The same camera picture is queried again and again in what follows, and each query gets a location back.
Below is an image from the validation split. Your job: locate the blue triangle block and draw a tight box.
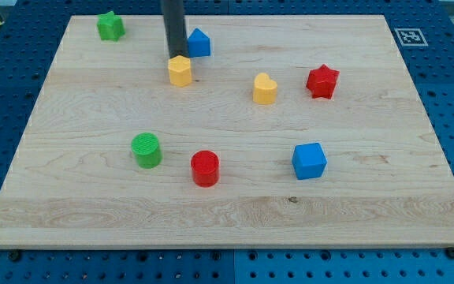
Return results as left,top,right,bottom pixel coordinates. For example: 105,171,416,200
188,28,211,58

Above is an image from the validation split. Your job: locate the wooden board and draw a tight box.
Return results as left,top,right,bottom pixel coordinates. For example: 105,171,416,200
0,15,454,250

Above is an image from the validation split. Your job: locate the red cylinder block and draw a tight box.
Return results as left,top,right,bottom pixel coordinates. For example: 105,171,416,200
191,150,220,187

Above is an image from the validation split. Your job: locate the yellow heart block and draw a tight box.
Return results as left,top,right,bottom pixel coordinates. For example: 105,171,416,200
252,73,277,105

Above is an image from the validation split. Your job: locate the yellow hexagon block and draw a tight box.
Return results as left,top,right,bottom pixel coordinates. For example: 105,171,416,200
168,55,192,87

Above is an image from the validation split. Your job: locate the green cylinder block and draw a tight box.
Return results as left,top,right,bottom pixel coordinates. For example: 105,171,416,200
131,133,162,169

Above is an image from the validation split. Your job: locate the blue cube block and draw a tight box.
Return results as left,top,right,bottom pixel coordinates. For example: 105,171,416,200
292,143,327,180

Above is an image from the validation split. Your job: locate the red star block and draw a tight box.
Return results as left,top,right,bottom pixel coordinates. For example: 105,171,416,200
306,64,340,99

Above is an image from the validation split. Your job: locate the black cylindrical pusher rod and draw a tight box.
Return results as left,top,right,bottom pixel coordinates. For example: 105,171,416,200
160,0,189,58

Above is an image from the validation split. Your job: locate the green star block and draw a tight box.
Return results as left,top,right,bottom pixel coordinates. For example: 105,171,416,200
96,11,125,41

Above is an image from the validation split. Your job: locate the white fiducial marker tag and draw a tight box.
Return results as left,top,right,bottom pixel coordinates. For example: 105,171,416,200
394,28,428,47

